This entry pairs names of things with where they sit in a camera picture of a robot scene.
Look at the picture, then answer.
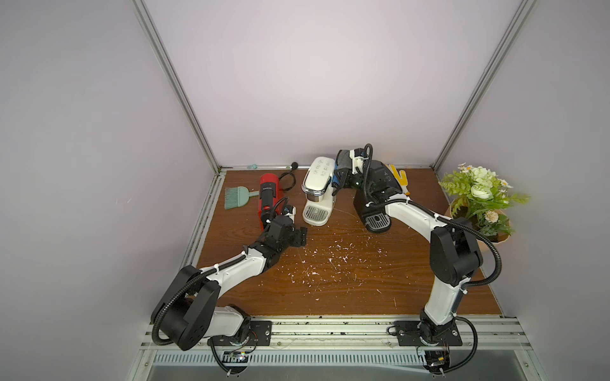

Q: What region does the black coffee machine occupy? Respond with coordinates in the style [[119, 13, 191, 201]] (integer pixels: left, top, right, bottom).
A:
[[354, 190, 392, 234]]

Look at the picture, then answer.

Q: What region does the red coffee machine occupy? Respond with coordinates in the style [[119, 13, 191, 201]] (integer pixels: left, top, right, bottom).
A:
[[258, 173, 284, 230]]

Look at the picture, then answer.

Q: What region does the white coffee machine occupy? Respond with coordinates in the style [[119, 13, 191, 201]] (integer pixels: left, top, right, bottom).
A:
[[301, 157, 335, 226]]

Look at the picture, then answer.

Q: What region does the grey blue microfiber cloth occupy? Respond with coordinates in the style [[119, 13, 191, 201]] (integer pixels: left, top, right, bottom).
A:
[[332, 149, 353, 193]]

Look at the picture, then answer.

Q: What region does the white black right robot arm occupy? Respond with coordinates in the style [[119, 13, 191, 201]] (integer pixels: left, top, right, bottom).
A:
[[346, 144, 502, 346]]

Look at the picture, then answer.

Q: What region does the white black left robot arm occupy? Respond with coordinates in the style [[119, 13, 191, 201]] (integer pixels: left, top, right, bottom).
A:
[[150, 197, 308, 351]]

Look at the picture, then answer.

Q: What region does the yellow work glove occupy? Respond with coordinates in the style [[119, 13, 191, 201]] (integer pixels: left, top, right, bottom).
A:
[[388, 164, 410, 195]]

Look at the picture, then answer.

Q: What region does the green hand brush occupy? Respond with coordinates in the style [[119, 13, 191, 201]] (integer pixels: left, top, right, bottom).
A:
[[224, 186, 259, 210]]

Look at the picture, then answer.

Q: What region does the potted artificial plant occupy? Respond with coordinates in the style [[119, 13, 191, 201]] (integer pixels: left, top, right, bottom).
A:
[[440, 163, 530, 242]]

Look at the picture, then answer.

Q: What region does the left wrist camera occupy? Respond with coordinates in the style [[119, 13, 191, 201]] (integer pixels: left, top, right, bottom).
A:
[[282, 205, 296, 219]]

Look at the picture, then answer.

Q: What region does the black power cord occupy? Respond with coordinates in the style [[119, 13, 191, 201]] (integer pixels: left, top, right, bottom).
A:
[[277, 161, 300, 193]]

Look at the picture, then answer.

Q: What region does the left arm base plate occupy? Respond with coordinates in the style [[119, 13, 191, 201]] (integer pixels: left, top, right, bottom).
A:
[[212, 320, 273, 348]]

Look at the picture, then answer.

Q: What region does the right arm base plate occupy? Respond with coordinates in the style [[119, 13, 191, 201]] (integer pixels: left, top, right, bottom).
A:
[[389, 320, 463, 348]]

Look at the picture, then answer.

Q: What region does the aluminium rail frame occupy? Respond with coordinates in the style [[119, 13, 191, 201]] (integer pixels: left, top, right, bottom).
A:
[[128, 315, 547, 380]]

